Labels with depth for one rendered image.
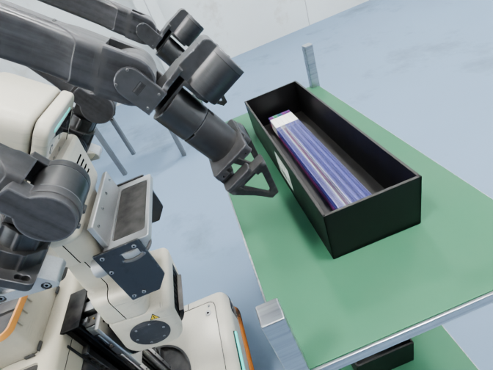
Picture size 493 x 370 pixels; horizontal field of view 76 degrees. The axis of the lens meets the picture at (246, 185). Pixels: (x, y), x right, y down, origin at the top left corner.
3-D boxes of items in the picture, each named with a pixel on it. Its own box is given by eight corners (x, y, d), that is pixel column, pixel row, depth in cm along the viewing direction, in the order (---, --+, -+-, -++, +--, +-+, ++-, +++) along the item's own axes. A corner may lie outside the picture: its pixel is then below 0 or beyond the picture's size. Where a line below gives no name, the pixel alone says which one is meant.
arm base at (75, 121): (61, 123, 87) (48, 142, 77) (71, 98, 84) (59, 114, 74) (92, 137, 91) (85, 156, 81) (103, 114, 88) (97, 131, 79)
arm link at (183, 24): (134, 26, 77) (132, 31, 71) (163, -13, 75) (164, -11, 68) (173, 61, 84) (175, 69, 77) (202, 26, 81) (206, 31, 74)
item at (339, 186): (271, 127, 100) (268, 117, 98) (291, 118, 100) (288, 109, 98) (349, 233, 59) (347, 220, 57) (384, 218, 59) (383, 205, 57)
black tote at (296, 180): (254, 132, 103) (243, 101, 97) (303, 112, 103) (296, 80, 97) (333, 260, 57) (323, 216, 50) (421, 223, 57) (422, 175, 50)
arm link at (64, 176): (14, 206, 48) (-1, 229, 44) (35, 154, 45) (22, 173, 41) (77, 225, 53) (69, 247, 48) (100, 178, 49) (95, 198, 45)
